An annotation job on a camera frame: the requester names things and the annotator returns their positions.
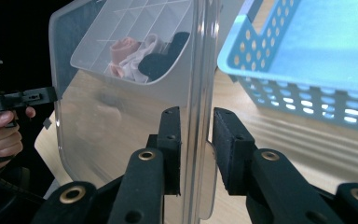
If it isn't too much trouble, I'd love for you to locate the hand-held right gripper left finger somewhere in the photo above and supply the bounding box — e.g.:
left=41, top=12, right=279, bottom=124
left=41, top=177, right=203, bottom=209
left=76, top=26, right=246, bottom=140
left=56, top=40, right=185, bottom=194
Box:
left=145, top=105, right=182, bottom=196

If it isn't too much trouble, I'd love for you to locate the black sock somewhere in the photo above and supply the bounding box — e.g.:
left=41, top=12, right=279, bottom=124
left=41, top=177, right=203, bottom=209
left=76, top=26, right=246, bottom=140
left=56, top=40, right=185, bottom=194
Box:
left=137, top=31, right=191, bottom=82

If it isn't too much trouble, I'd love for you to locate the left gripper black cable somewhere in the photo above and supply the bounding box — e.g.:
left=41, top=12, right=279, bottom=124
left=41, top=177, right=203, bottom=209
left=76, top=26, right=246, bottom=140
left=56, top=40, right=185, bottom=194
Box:
left=0, top=169, right=46, bottom=206

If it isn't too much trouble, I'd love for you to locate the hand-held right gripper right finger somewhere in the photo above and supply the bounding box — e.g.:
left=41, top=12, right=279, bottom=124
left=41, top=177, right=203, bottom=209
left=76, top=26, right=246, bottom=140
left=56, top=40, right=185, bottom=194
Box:
left=213, top=106, right=257, bottom=196

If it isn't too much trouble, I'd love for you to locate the white sock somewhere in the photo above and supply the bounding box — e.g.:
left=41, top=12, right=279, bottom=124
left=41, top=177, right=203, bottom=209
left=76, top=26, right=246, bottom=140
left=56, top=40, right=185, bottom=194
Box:
left=117, top=33, right=169, bottom=84

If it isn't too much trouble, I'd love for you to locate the blue perforated plastic basket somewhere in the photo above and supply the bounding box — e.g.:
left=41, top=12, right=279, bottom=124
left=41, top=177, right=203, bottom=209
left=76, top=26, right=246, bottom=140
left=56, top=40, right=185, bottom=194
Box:
left=216, top=0, right=358, bottom=134

